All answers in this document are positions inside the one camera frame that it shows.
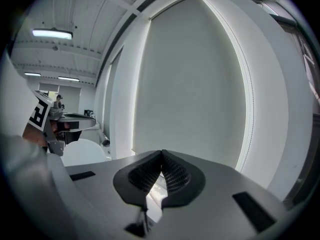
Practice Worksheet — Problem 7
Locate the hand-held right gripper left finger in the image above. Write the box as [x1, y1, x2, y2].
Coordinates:
[64, 149, 164, 240]

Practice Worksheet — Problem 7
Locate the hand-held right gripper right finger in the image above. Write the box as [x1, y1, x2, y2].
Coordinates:
[159, 148, 290, 240]

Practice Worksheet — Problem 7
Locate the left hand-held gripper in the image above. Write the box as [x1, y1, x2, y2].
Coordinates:
[27, 89, 98, 157]

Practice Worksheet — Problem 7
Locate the person's left forearm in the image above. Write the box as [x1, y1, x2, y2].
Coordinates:
[21, 127, 48, 149]

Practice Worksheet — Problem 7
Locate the person's left hand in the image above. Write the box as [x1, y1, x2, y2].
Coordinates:
[51, 121, 70, 135]

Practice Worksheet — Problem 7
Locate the grey roller blind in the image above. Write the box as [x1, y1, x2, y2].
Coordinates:
[103, 47, 125, 137]
[131, 0, 254, 175]

